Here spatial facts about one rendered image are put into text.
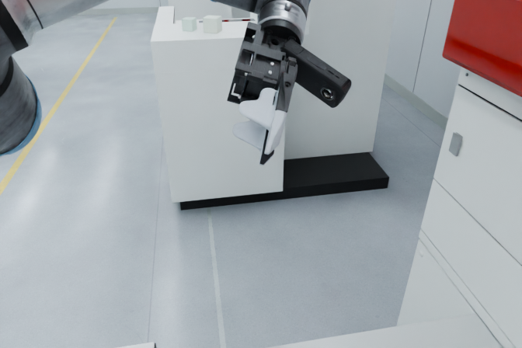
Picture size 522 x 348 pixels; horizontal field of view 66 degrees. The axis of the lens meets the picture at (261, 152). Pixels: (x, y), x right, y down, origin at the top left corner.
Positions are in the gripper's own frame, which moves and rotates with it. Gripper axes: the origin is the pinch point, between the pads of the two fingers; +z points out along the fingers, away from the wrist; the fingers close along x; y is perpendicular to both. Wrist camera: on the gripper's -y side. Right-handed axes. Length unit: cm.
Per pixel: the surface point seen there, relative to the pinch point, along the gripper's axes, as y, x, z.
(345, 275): -64, -134, -31
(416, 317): -47, -46, 4
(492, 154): -35.2, -3.5, -12.6
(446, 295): -44, -31, 2
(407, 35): -129, -181, -274
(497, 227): -39.2, -9.2, -3.2
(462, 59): -25.6, 4.5, -22.2
